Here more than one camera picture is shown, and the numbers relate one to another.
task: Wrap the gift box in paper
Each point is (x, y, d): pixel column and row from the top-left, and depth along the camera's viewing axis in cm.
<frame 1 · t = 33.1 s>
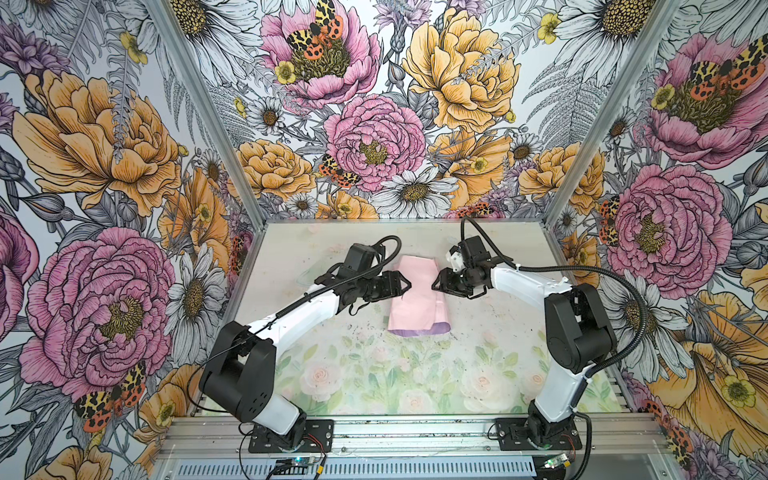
left hand: (401, 295, 84), fingers open
right hand: (440, 294, 93), fingers open
purple wrapping paper sheet: (421, 310, 92), point 7 cm above the table

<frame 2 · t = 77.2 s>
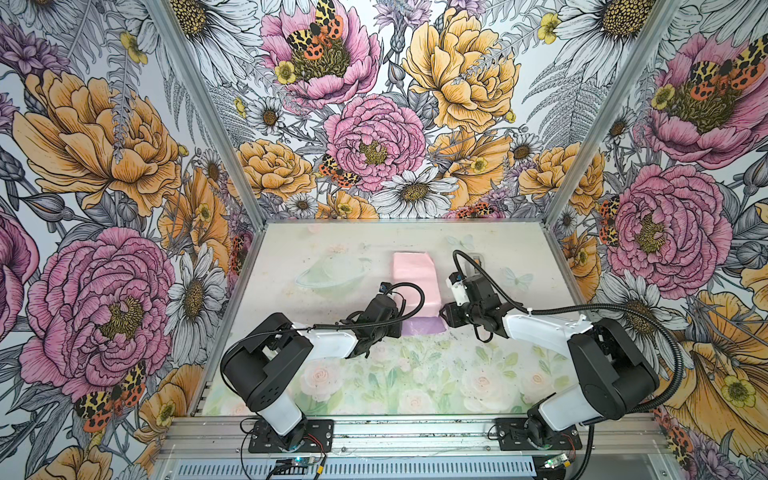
left hand: (396, 323, 92), fingers open
right hand: (448, 319, 91), fingers open
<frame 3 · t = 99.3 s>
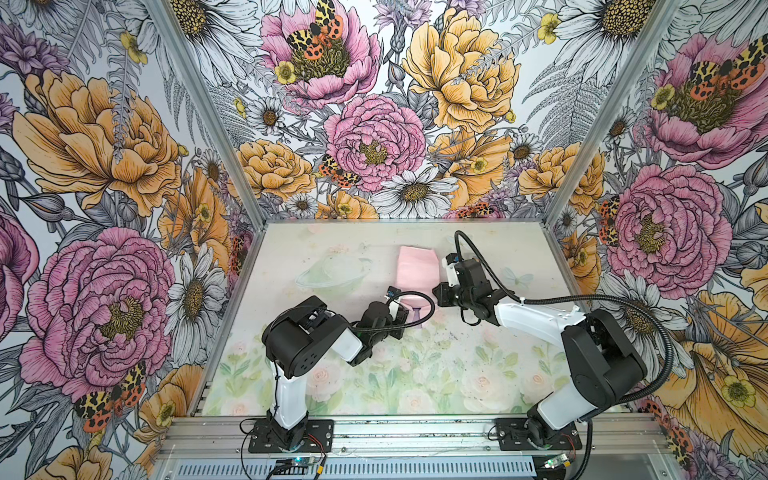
left hand: (404, 317, 96), fingers closed
right hand: (435, 299, 91), fingers closed
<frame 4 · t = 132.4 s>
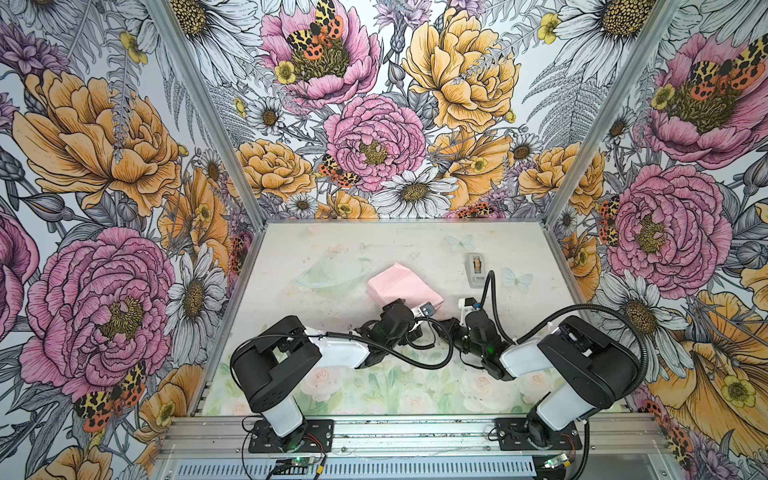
left hand: (405, 315, 91), fingers open
right hand: (432, 332, 90), fingers closed
purple wrapping paper sheet: (396, 283, 97), point 8 cm above the table

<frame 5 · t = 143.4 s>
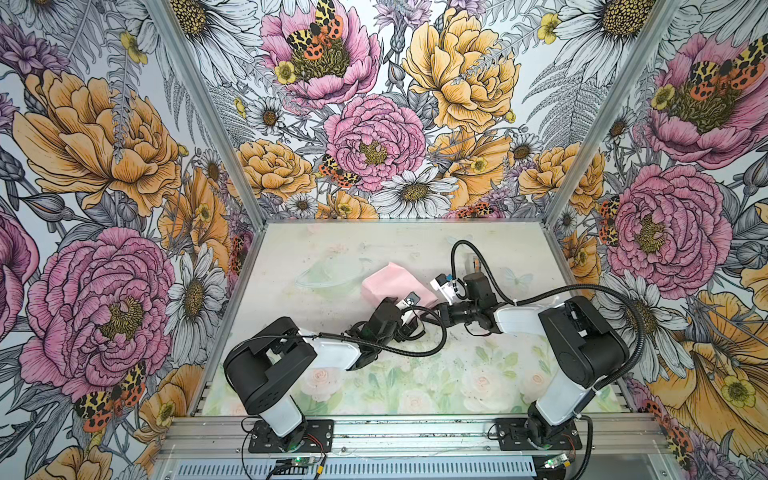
left hand: (401, 313, 91), fingers open
right hand: (425, 325, 88), fingers closed
the named things where they were.

